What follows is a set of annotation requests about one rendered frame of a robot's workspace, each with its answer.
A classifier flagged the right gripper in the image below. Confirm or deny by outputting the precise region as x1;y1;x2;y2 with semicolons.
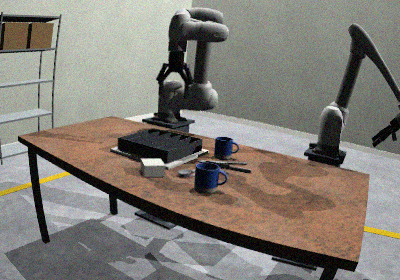
156;52;194;99

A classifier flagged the blue mug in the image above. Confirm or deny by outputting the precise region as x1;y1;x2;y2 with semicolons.
194;163;228;193
214;137;239;160

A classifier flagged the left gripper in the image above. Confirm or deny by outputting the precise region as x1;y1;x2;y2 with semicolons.
372;118;400;147

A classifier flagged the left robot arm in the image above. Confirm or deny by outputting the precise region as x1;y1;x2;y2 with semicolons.
309;23;400;158

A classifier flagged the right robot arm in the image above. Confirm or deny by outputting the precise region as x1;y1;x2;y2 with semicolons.
151;8;228;123

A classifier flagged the silver spoon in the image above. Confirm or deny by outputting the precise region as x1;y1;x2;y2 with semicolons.
178;169;195;176

